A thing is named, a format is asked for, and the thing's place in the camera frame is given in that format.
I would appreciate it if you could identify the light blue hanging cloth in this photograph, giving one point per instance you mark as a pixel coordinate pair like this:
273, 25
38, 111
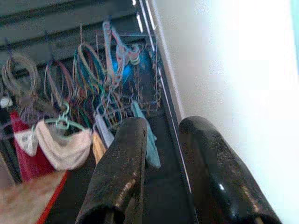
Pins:
104, 130

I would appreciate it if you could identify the green plastic hanger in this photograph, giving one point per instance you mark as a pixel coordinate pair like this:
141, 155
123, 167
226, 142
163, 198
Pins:
61, 121

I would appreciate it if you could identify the beige hanging cloth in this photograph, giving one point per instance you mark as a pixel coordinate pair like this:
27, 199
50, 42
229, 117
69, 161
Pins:
98, 149

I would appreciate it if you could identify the white hanging cloth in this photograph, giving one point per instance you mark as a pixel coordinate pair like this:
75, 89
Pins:
63, 151

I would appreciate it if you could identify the white pink clip hanger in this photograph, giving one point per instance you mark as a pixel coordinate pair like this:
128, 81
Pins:
107, 46

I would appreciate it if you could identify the teal hanging cloth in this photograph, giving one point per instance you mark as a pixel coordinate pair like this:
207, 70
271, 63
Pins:
152, 151

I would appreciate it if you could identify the red hanging cloth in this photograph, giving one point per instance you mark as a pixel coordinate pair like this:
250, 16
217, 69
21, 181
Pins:
30, 165

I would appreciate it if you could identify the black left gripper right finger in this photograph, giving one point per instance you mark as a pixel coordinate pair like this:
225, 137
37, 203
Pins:
215, 168

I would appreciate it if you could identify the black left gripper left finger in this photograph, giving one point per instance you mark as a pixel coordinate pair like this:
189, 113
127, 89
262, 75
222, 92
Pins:
121, 163

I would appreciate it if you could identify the marble pattern red-edged table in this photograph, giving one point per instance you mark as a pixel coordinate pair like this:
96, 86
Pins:
23, 198

